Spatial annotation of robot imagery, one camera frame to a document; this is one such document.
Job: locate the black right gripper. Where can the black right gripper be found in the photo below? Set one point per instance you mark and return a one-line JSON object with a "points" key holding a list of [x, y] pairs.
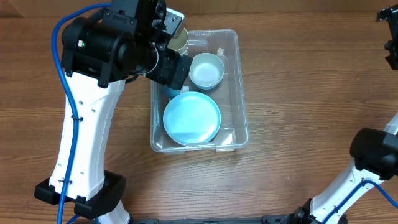
{"points": [[391, 15]]}

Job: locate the blue cup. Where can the blue cup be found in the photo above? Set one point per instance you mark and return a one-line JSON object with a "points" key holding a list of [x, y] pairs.
{"points": [[169, 92]]}

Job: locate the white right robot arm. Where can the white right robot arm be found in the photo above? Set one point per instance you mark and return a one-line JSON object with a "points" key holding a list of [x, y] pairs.
{"points": [[373, 161]]}

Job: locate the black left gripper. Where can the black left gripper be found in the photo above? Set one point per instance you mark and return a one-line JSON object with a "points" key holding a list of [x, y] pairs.
{"points": [[163, 71]]}

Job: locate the light blue bowl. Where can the light blue bowl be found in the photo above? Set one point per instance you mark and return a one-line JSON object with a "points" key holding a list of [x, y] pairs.
{"points": [[206, 87]]}

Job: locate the light blue plate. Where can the light blue plate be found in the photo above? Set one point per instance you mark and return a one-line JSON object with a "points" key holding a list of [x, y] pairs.
{"points": [[192, 118]]}

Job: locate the grey bowl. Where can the grey bowl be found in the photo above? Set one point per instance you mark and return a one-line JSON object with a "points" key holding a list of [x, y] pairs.
{"points": [[206, 68]]}

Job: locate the clear plastic storage bin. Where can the clear plastic storage bin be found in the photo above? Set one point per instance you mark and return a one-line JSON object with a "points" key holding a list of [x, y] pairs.
{"points": [[228, 95]]}

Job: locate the cream cup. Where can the cream cup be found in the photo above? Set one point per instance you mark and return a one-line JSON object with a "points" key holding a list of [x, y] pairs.
{"points": [[180, 44]]}

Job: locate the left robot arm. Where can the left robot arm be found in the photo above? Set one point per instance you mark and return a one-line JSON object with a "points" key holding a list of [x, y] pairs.
{"points": [[95, 57]]}

